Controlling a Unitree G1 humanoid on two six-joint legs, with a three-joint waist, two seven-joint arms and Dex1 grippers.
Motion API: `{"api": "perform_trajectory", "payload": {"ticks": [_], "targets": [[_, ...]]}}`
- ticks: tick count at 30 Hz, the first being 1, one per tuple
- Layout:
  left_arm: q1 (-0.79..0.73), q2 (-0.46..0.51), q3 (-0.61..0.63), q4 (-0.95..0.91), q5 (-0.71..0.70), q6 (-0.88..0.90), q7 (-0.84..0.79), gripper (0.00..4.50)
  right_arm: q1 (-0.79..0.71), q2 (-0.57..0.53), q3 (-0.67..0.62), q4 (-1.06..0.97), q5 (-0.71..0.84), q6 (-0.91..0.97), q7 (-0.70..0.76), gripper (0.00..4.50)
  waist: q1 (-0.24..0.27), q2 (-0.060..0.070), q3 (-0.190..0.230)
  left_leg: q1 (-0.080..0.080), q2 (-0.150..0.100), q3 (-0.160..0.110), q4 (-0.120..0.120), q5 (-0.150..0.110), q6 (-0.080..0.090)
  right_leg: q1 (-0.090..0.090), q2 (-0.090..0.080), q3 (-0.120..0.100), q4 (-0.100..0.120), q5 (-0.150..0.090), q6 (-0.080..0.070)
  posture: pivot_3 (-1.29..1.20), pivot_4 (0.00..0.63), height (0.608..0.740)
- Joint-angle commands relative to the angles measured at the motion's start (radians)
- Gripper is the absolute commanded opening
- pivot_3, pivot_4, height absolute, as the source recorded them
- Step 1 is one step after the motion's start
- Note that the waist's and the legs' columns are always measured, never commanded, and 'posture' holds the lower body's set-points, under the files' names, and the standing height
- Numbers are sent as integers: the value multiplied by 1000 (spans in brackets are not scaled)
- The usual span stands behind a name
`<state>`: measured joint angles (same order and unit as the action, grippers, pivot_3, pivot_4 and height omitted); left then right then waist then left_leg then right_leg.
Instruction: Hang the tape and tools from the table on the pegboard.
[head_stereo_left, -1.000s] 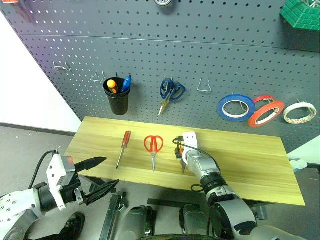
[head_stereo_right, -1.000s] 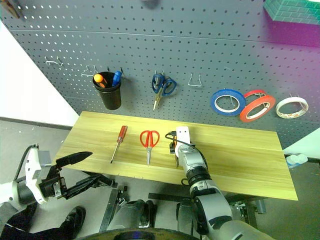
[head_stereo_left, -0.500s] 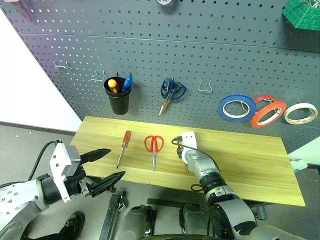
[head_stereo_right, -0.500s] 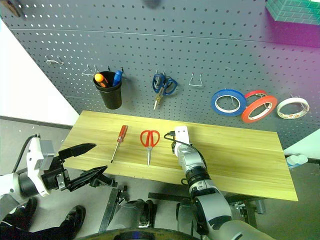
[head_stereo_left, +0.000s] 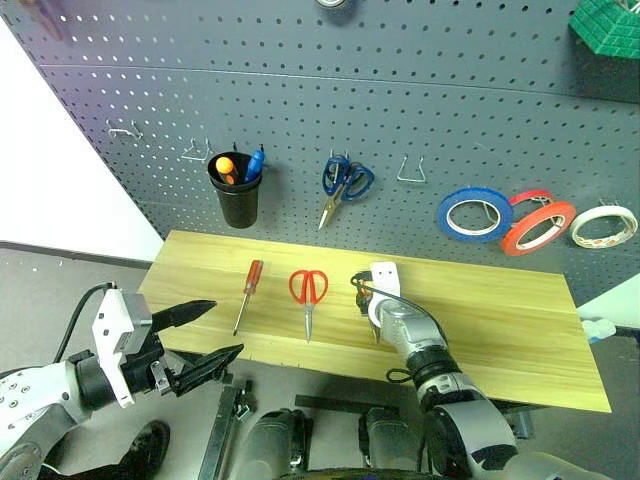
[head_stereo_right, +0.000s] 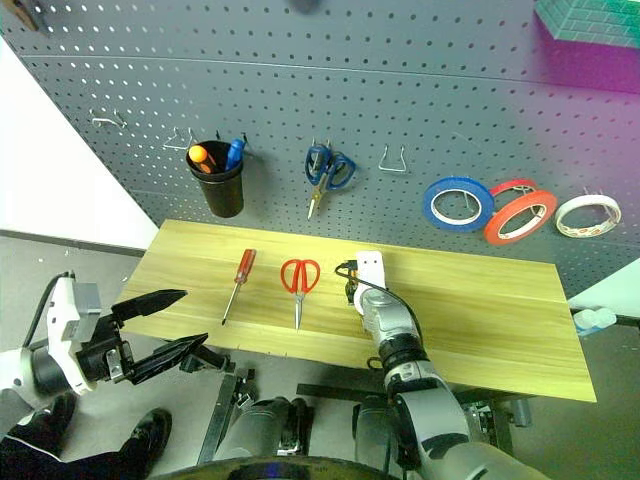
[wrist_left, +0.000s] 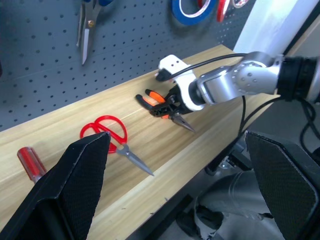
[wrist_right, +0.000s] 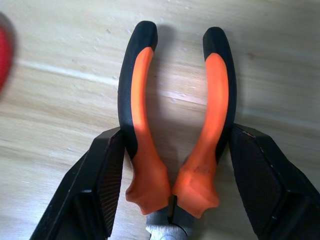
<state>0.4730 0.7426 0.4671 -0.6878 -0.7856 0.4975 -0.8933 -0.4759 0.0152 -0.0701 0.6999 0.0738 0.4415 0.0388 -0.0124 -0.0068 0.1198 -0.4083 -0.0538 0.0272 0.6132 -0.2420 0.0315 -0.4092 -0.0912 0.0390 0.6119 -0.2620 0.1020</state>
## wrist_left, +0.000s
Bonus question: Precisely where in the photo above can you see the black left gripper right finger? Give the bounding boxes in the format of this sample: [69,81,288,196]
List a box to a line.
[244,130,320,240]

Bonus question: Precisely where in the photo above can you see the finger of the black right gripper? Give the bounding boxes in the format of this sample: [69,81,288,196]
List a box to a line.
[164,90,179,104]
[149,101,176,118]

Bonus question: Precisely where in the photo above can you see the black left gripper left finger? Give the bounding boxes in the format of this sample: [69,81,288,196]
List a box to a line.
[0,131,112,240]

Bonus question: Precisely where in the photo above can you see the orange and black pliers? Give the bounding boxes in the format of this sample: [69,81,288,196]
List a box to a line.
[135,88,197,134]

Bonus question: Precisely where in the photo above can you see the red handled screwdriver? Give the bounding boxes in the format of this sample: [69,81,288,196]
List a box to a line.
[16,146,48,185]

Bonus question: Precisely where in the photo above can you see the red handled scissors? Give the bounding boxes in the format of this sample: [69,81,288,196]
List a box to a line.
[79,114,155,177]

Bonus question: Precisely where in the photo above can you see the blue tape roll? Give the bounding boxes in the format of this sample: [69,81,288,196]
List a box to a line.
[171,0,218,26]

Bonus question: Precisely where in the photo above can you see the large red tape roll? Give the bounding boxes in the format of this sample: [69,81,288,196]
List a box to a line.
[215,0,231,23]

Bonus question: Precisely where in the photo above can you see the grey metal pegboard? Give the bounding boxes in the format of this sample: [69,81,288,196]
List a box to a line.
[0,0,259,133]

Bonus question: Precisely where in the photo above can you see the white tape roll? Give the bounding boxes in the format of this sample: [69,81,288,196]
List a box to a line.
[231,0,251,9]

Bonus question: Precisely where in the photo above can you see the grey rounded robot leg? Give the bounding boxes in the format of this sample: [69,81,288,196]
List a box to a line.
[198,171,285,240]

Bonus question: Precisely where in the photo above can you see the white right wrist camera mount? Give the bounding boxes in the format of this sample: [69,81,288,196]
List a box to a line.
[157,54,206,112]

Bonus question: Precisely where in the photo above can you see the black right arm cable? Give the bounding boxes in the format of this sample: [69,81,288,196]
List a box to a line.
[154,52,320,152]

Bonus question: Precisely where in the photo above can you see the black metal table frame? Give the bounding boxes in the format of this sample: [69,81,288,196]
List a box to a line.
[129,132,253,240]

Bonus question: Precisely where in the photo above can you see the blue handled scissors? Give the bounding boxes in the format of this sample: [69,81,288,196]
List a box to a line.
[75,0,114,66]

